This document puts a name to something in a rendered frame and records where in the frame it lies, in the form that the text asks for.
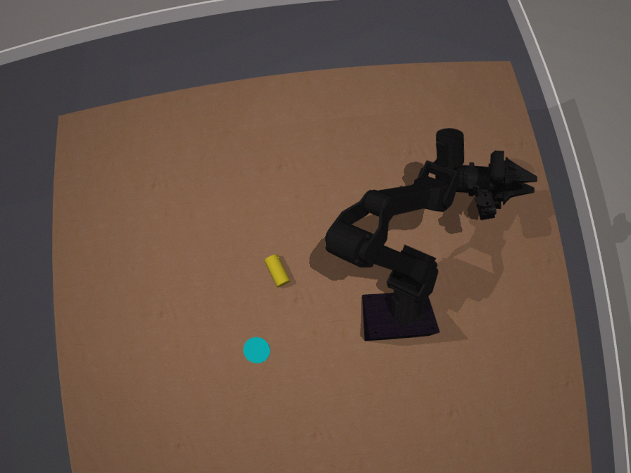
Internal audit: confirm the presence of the cyan circle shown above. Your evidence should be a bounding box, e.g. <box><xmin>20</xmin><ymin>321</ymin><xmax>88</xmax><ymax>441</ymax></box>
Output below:
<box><xmin>244</xmin><ymin>337</ymin><xmax>270</xmax><ymax>363</ymax></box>

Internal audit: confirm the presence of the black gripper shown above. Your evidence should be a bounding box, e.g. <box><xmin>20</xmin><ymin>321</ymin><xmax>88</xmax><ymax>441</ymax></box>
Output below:
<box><xmin>463</xmin><ymin>151</ymin><xmax>537</xmax><ymax>209</ymax></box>

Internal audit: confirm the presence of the yellow cylinder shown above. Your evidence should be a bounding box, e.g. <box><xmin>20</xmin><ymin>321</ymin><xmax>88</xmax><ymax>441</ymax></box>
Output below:
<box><xmin>265</xmin><ymin>254</ymin><xmax>290</xmax><ymax>287</ymax></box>

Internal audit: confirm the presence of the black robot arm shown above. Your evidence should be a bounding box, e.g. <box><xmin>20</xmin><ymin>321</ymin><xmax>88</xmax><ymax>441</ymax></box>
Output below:
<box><xmin>325</xmin><ymin>128</ymin><xmax>496</xmax><ymax>324</ymax></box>

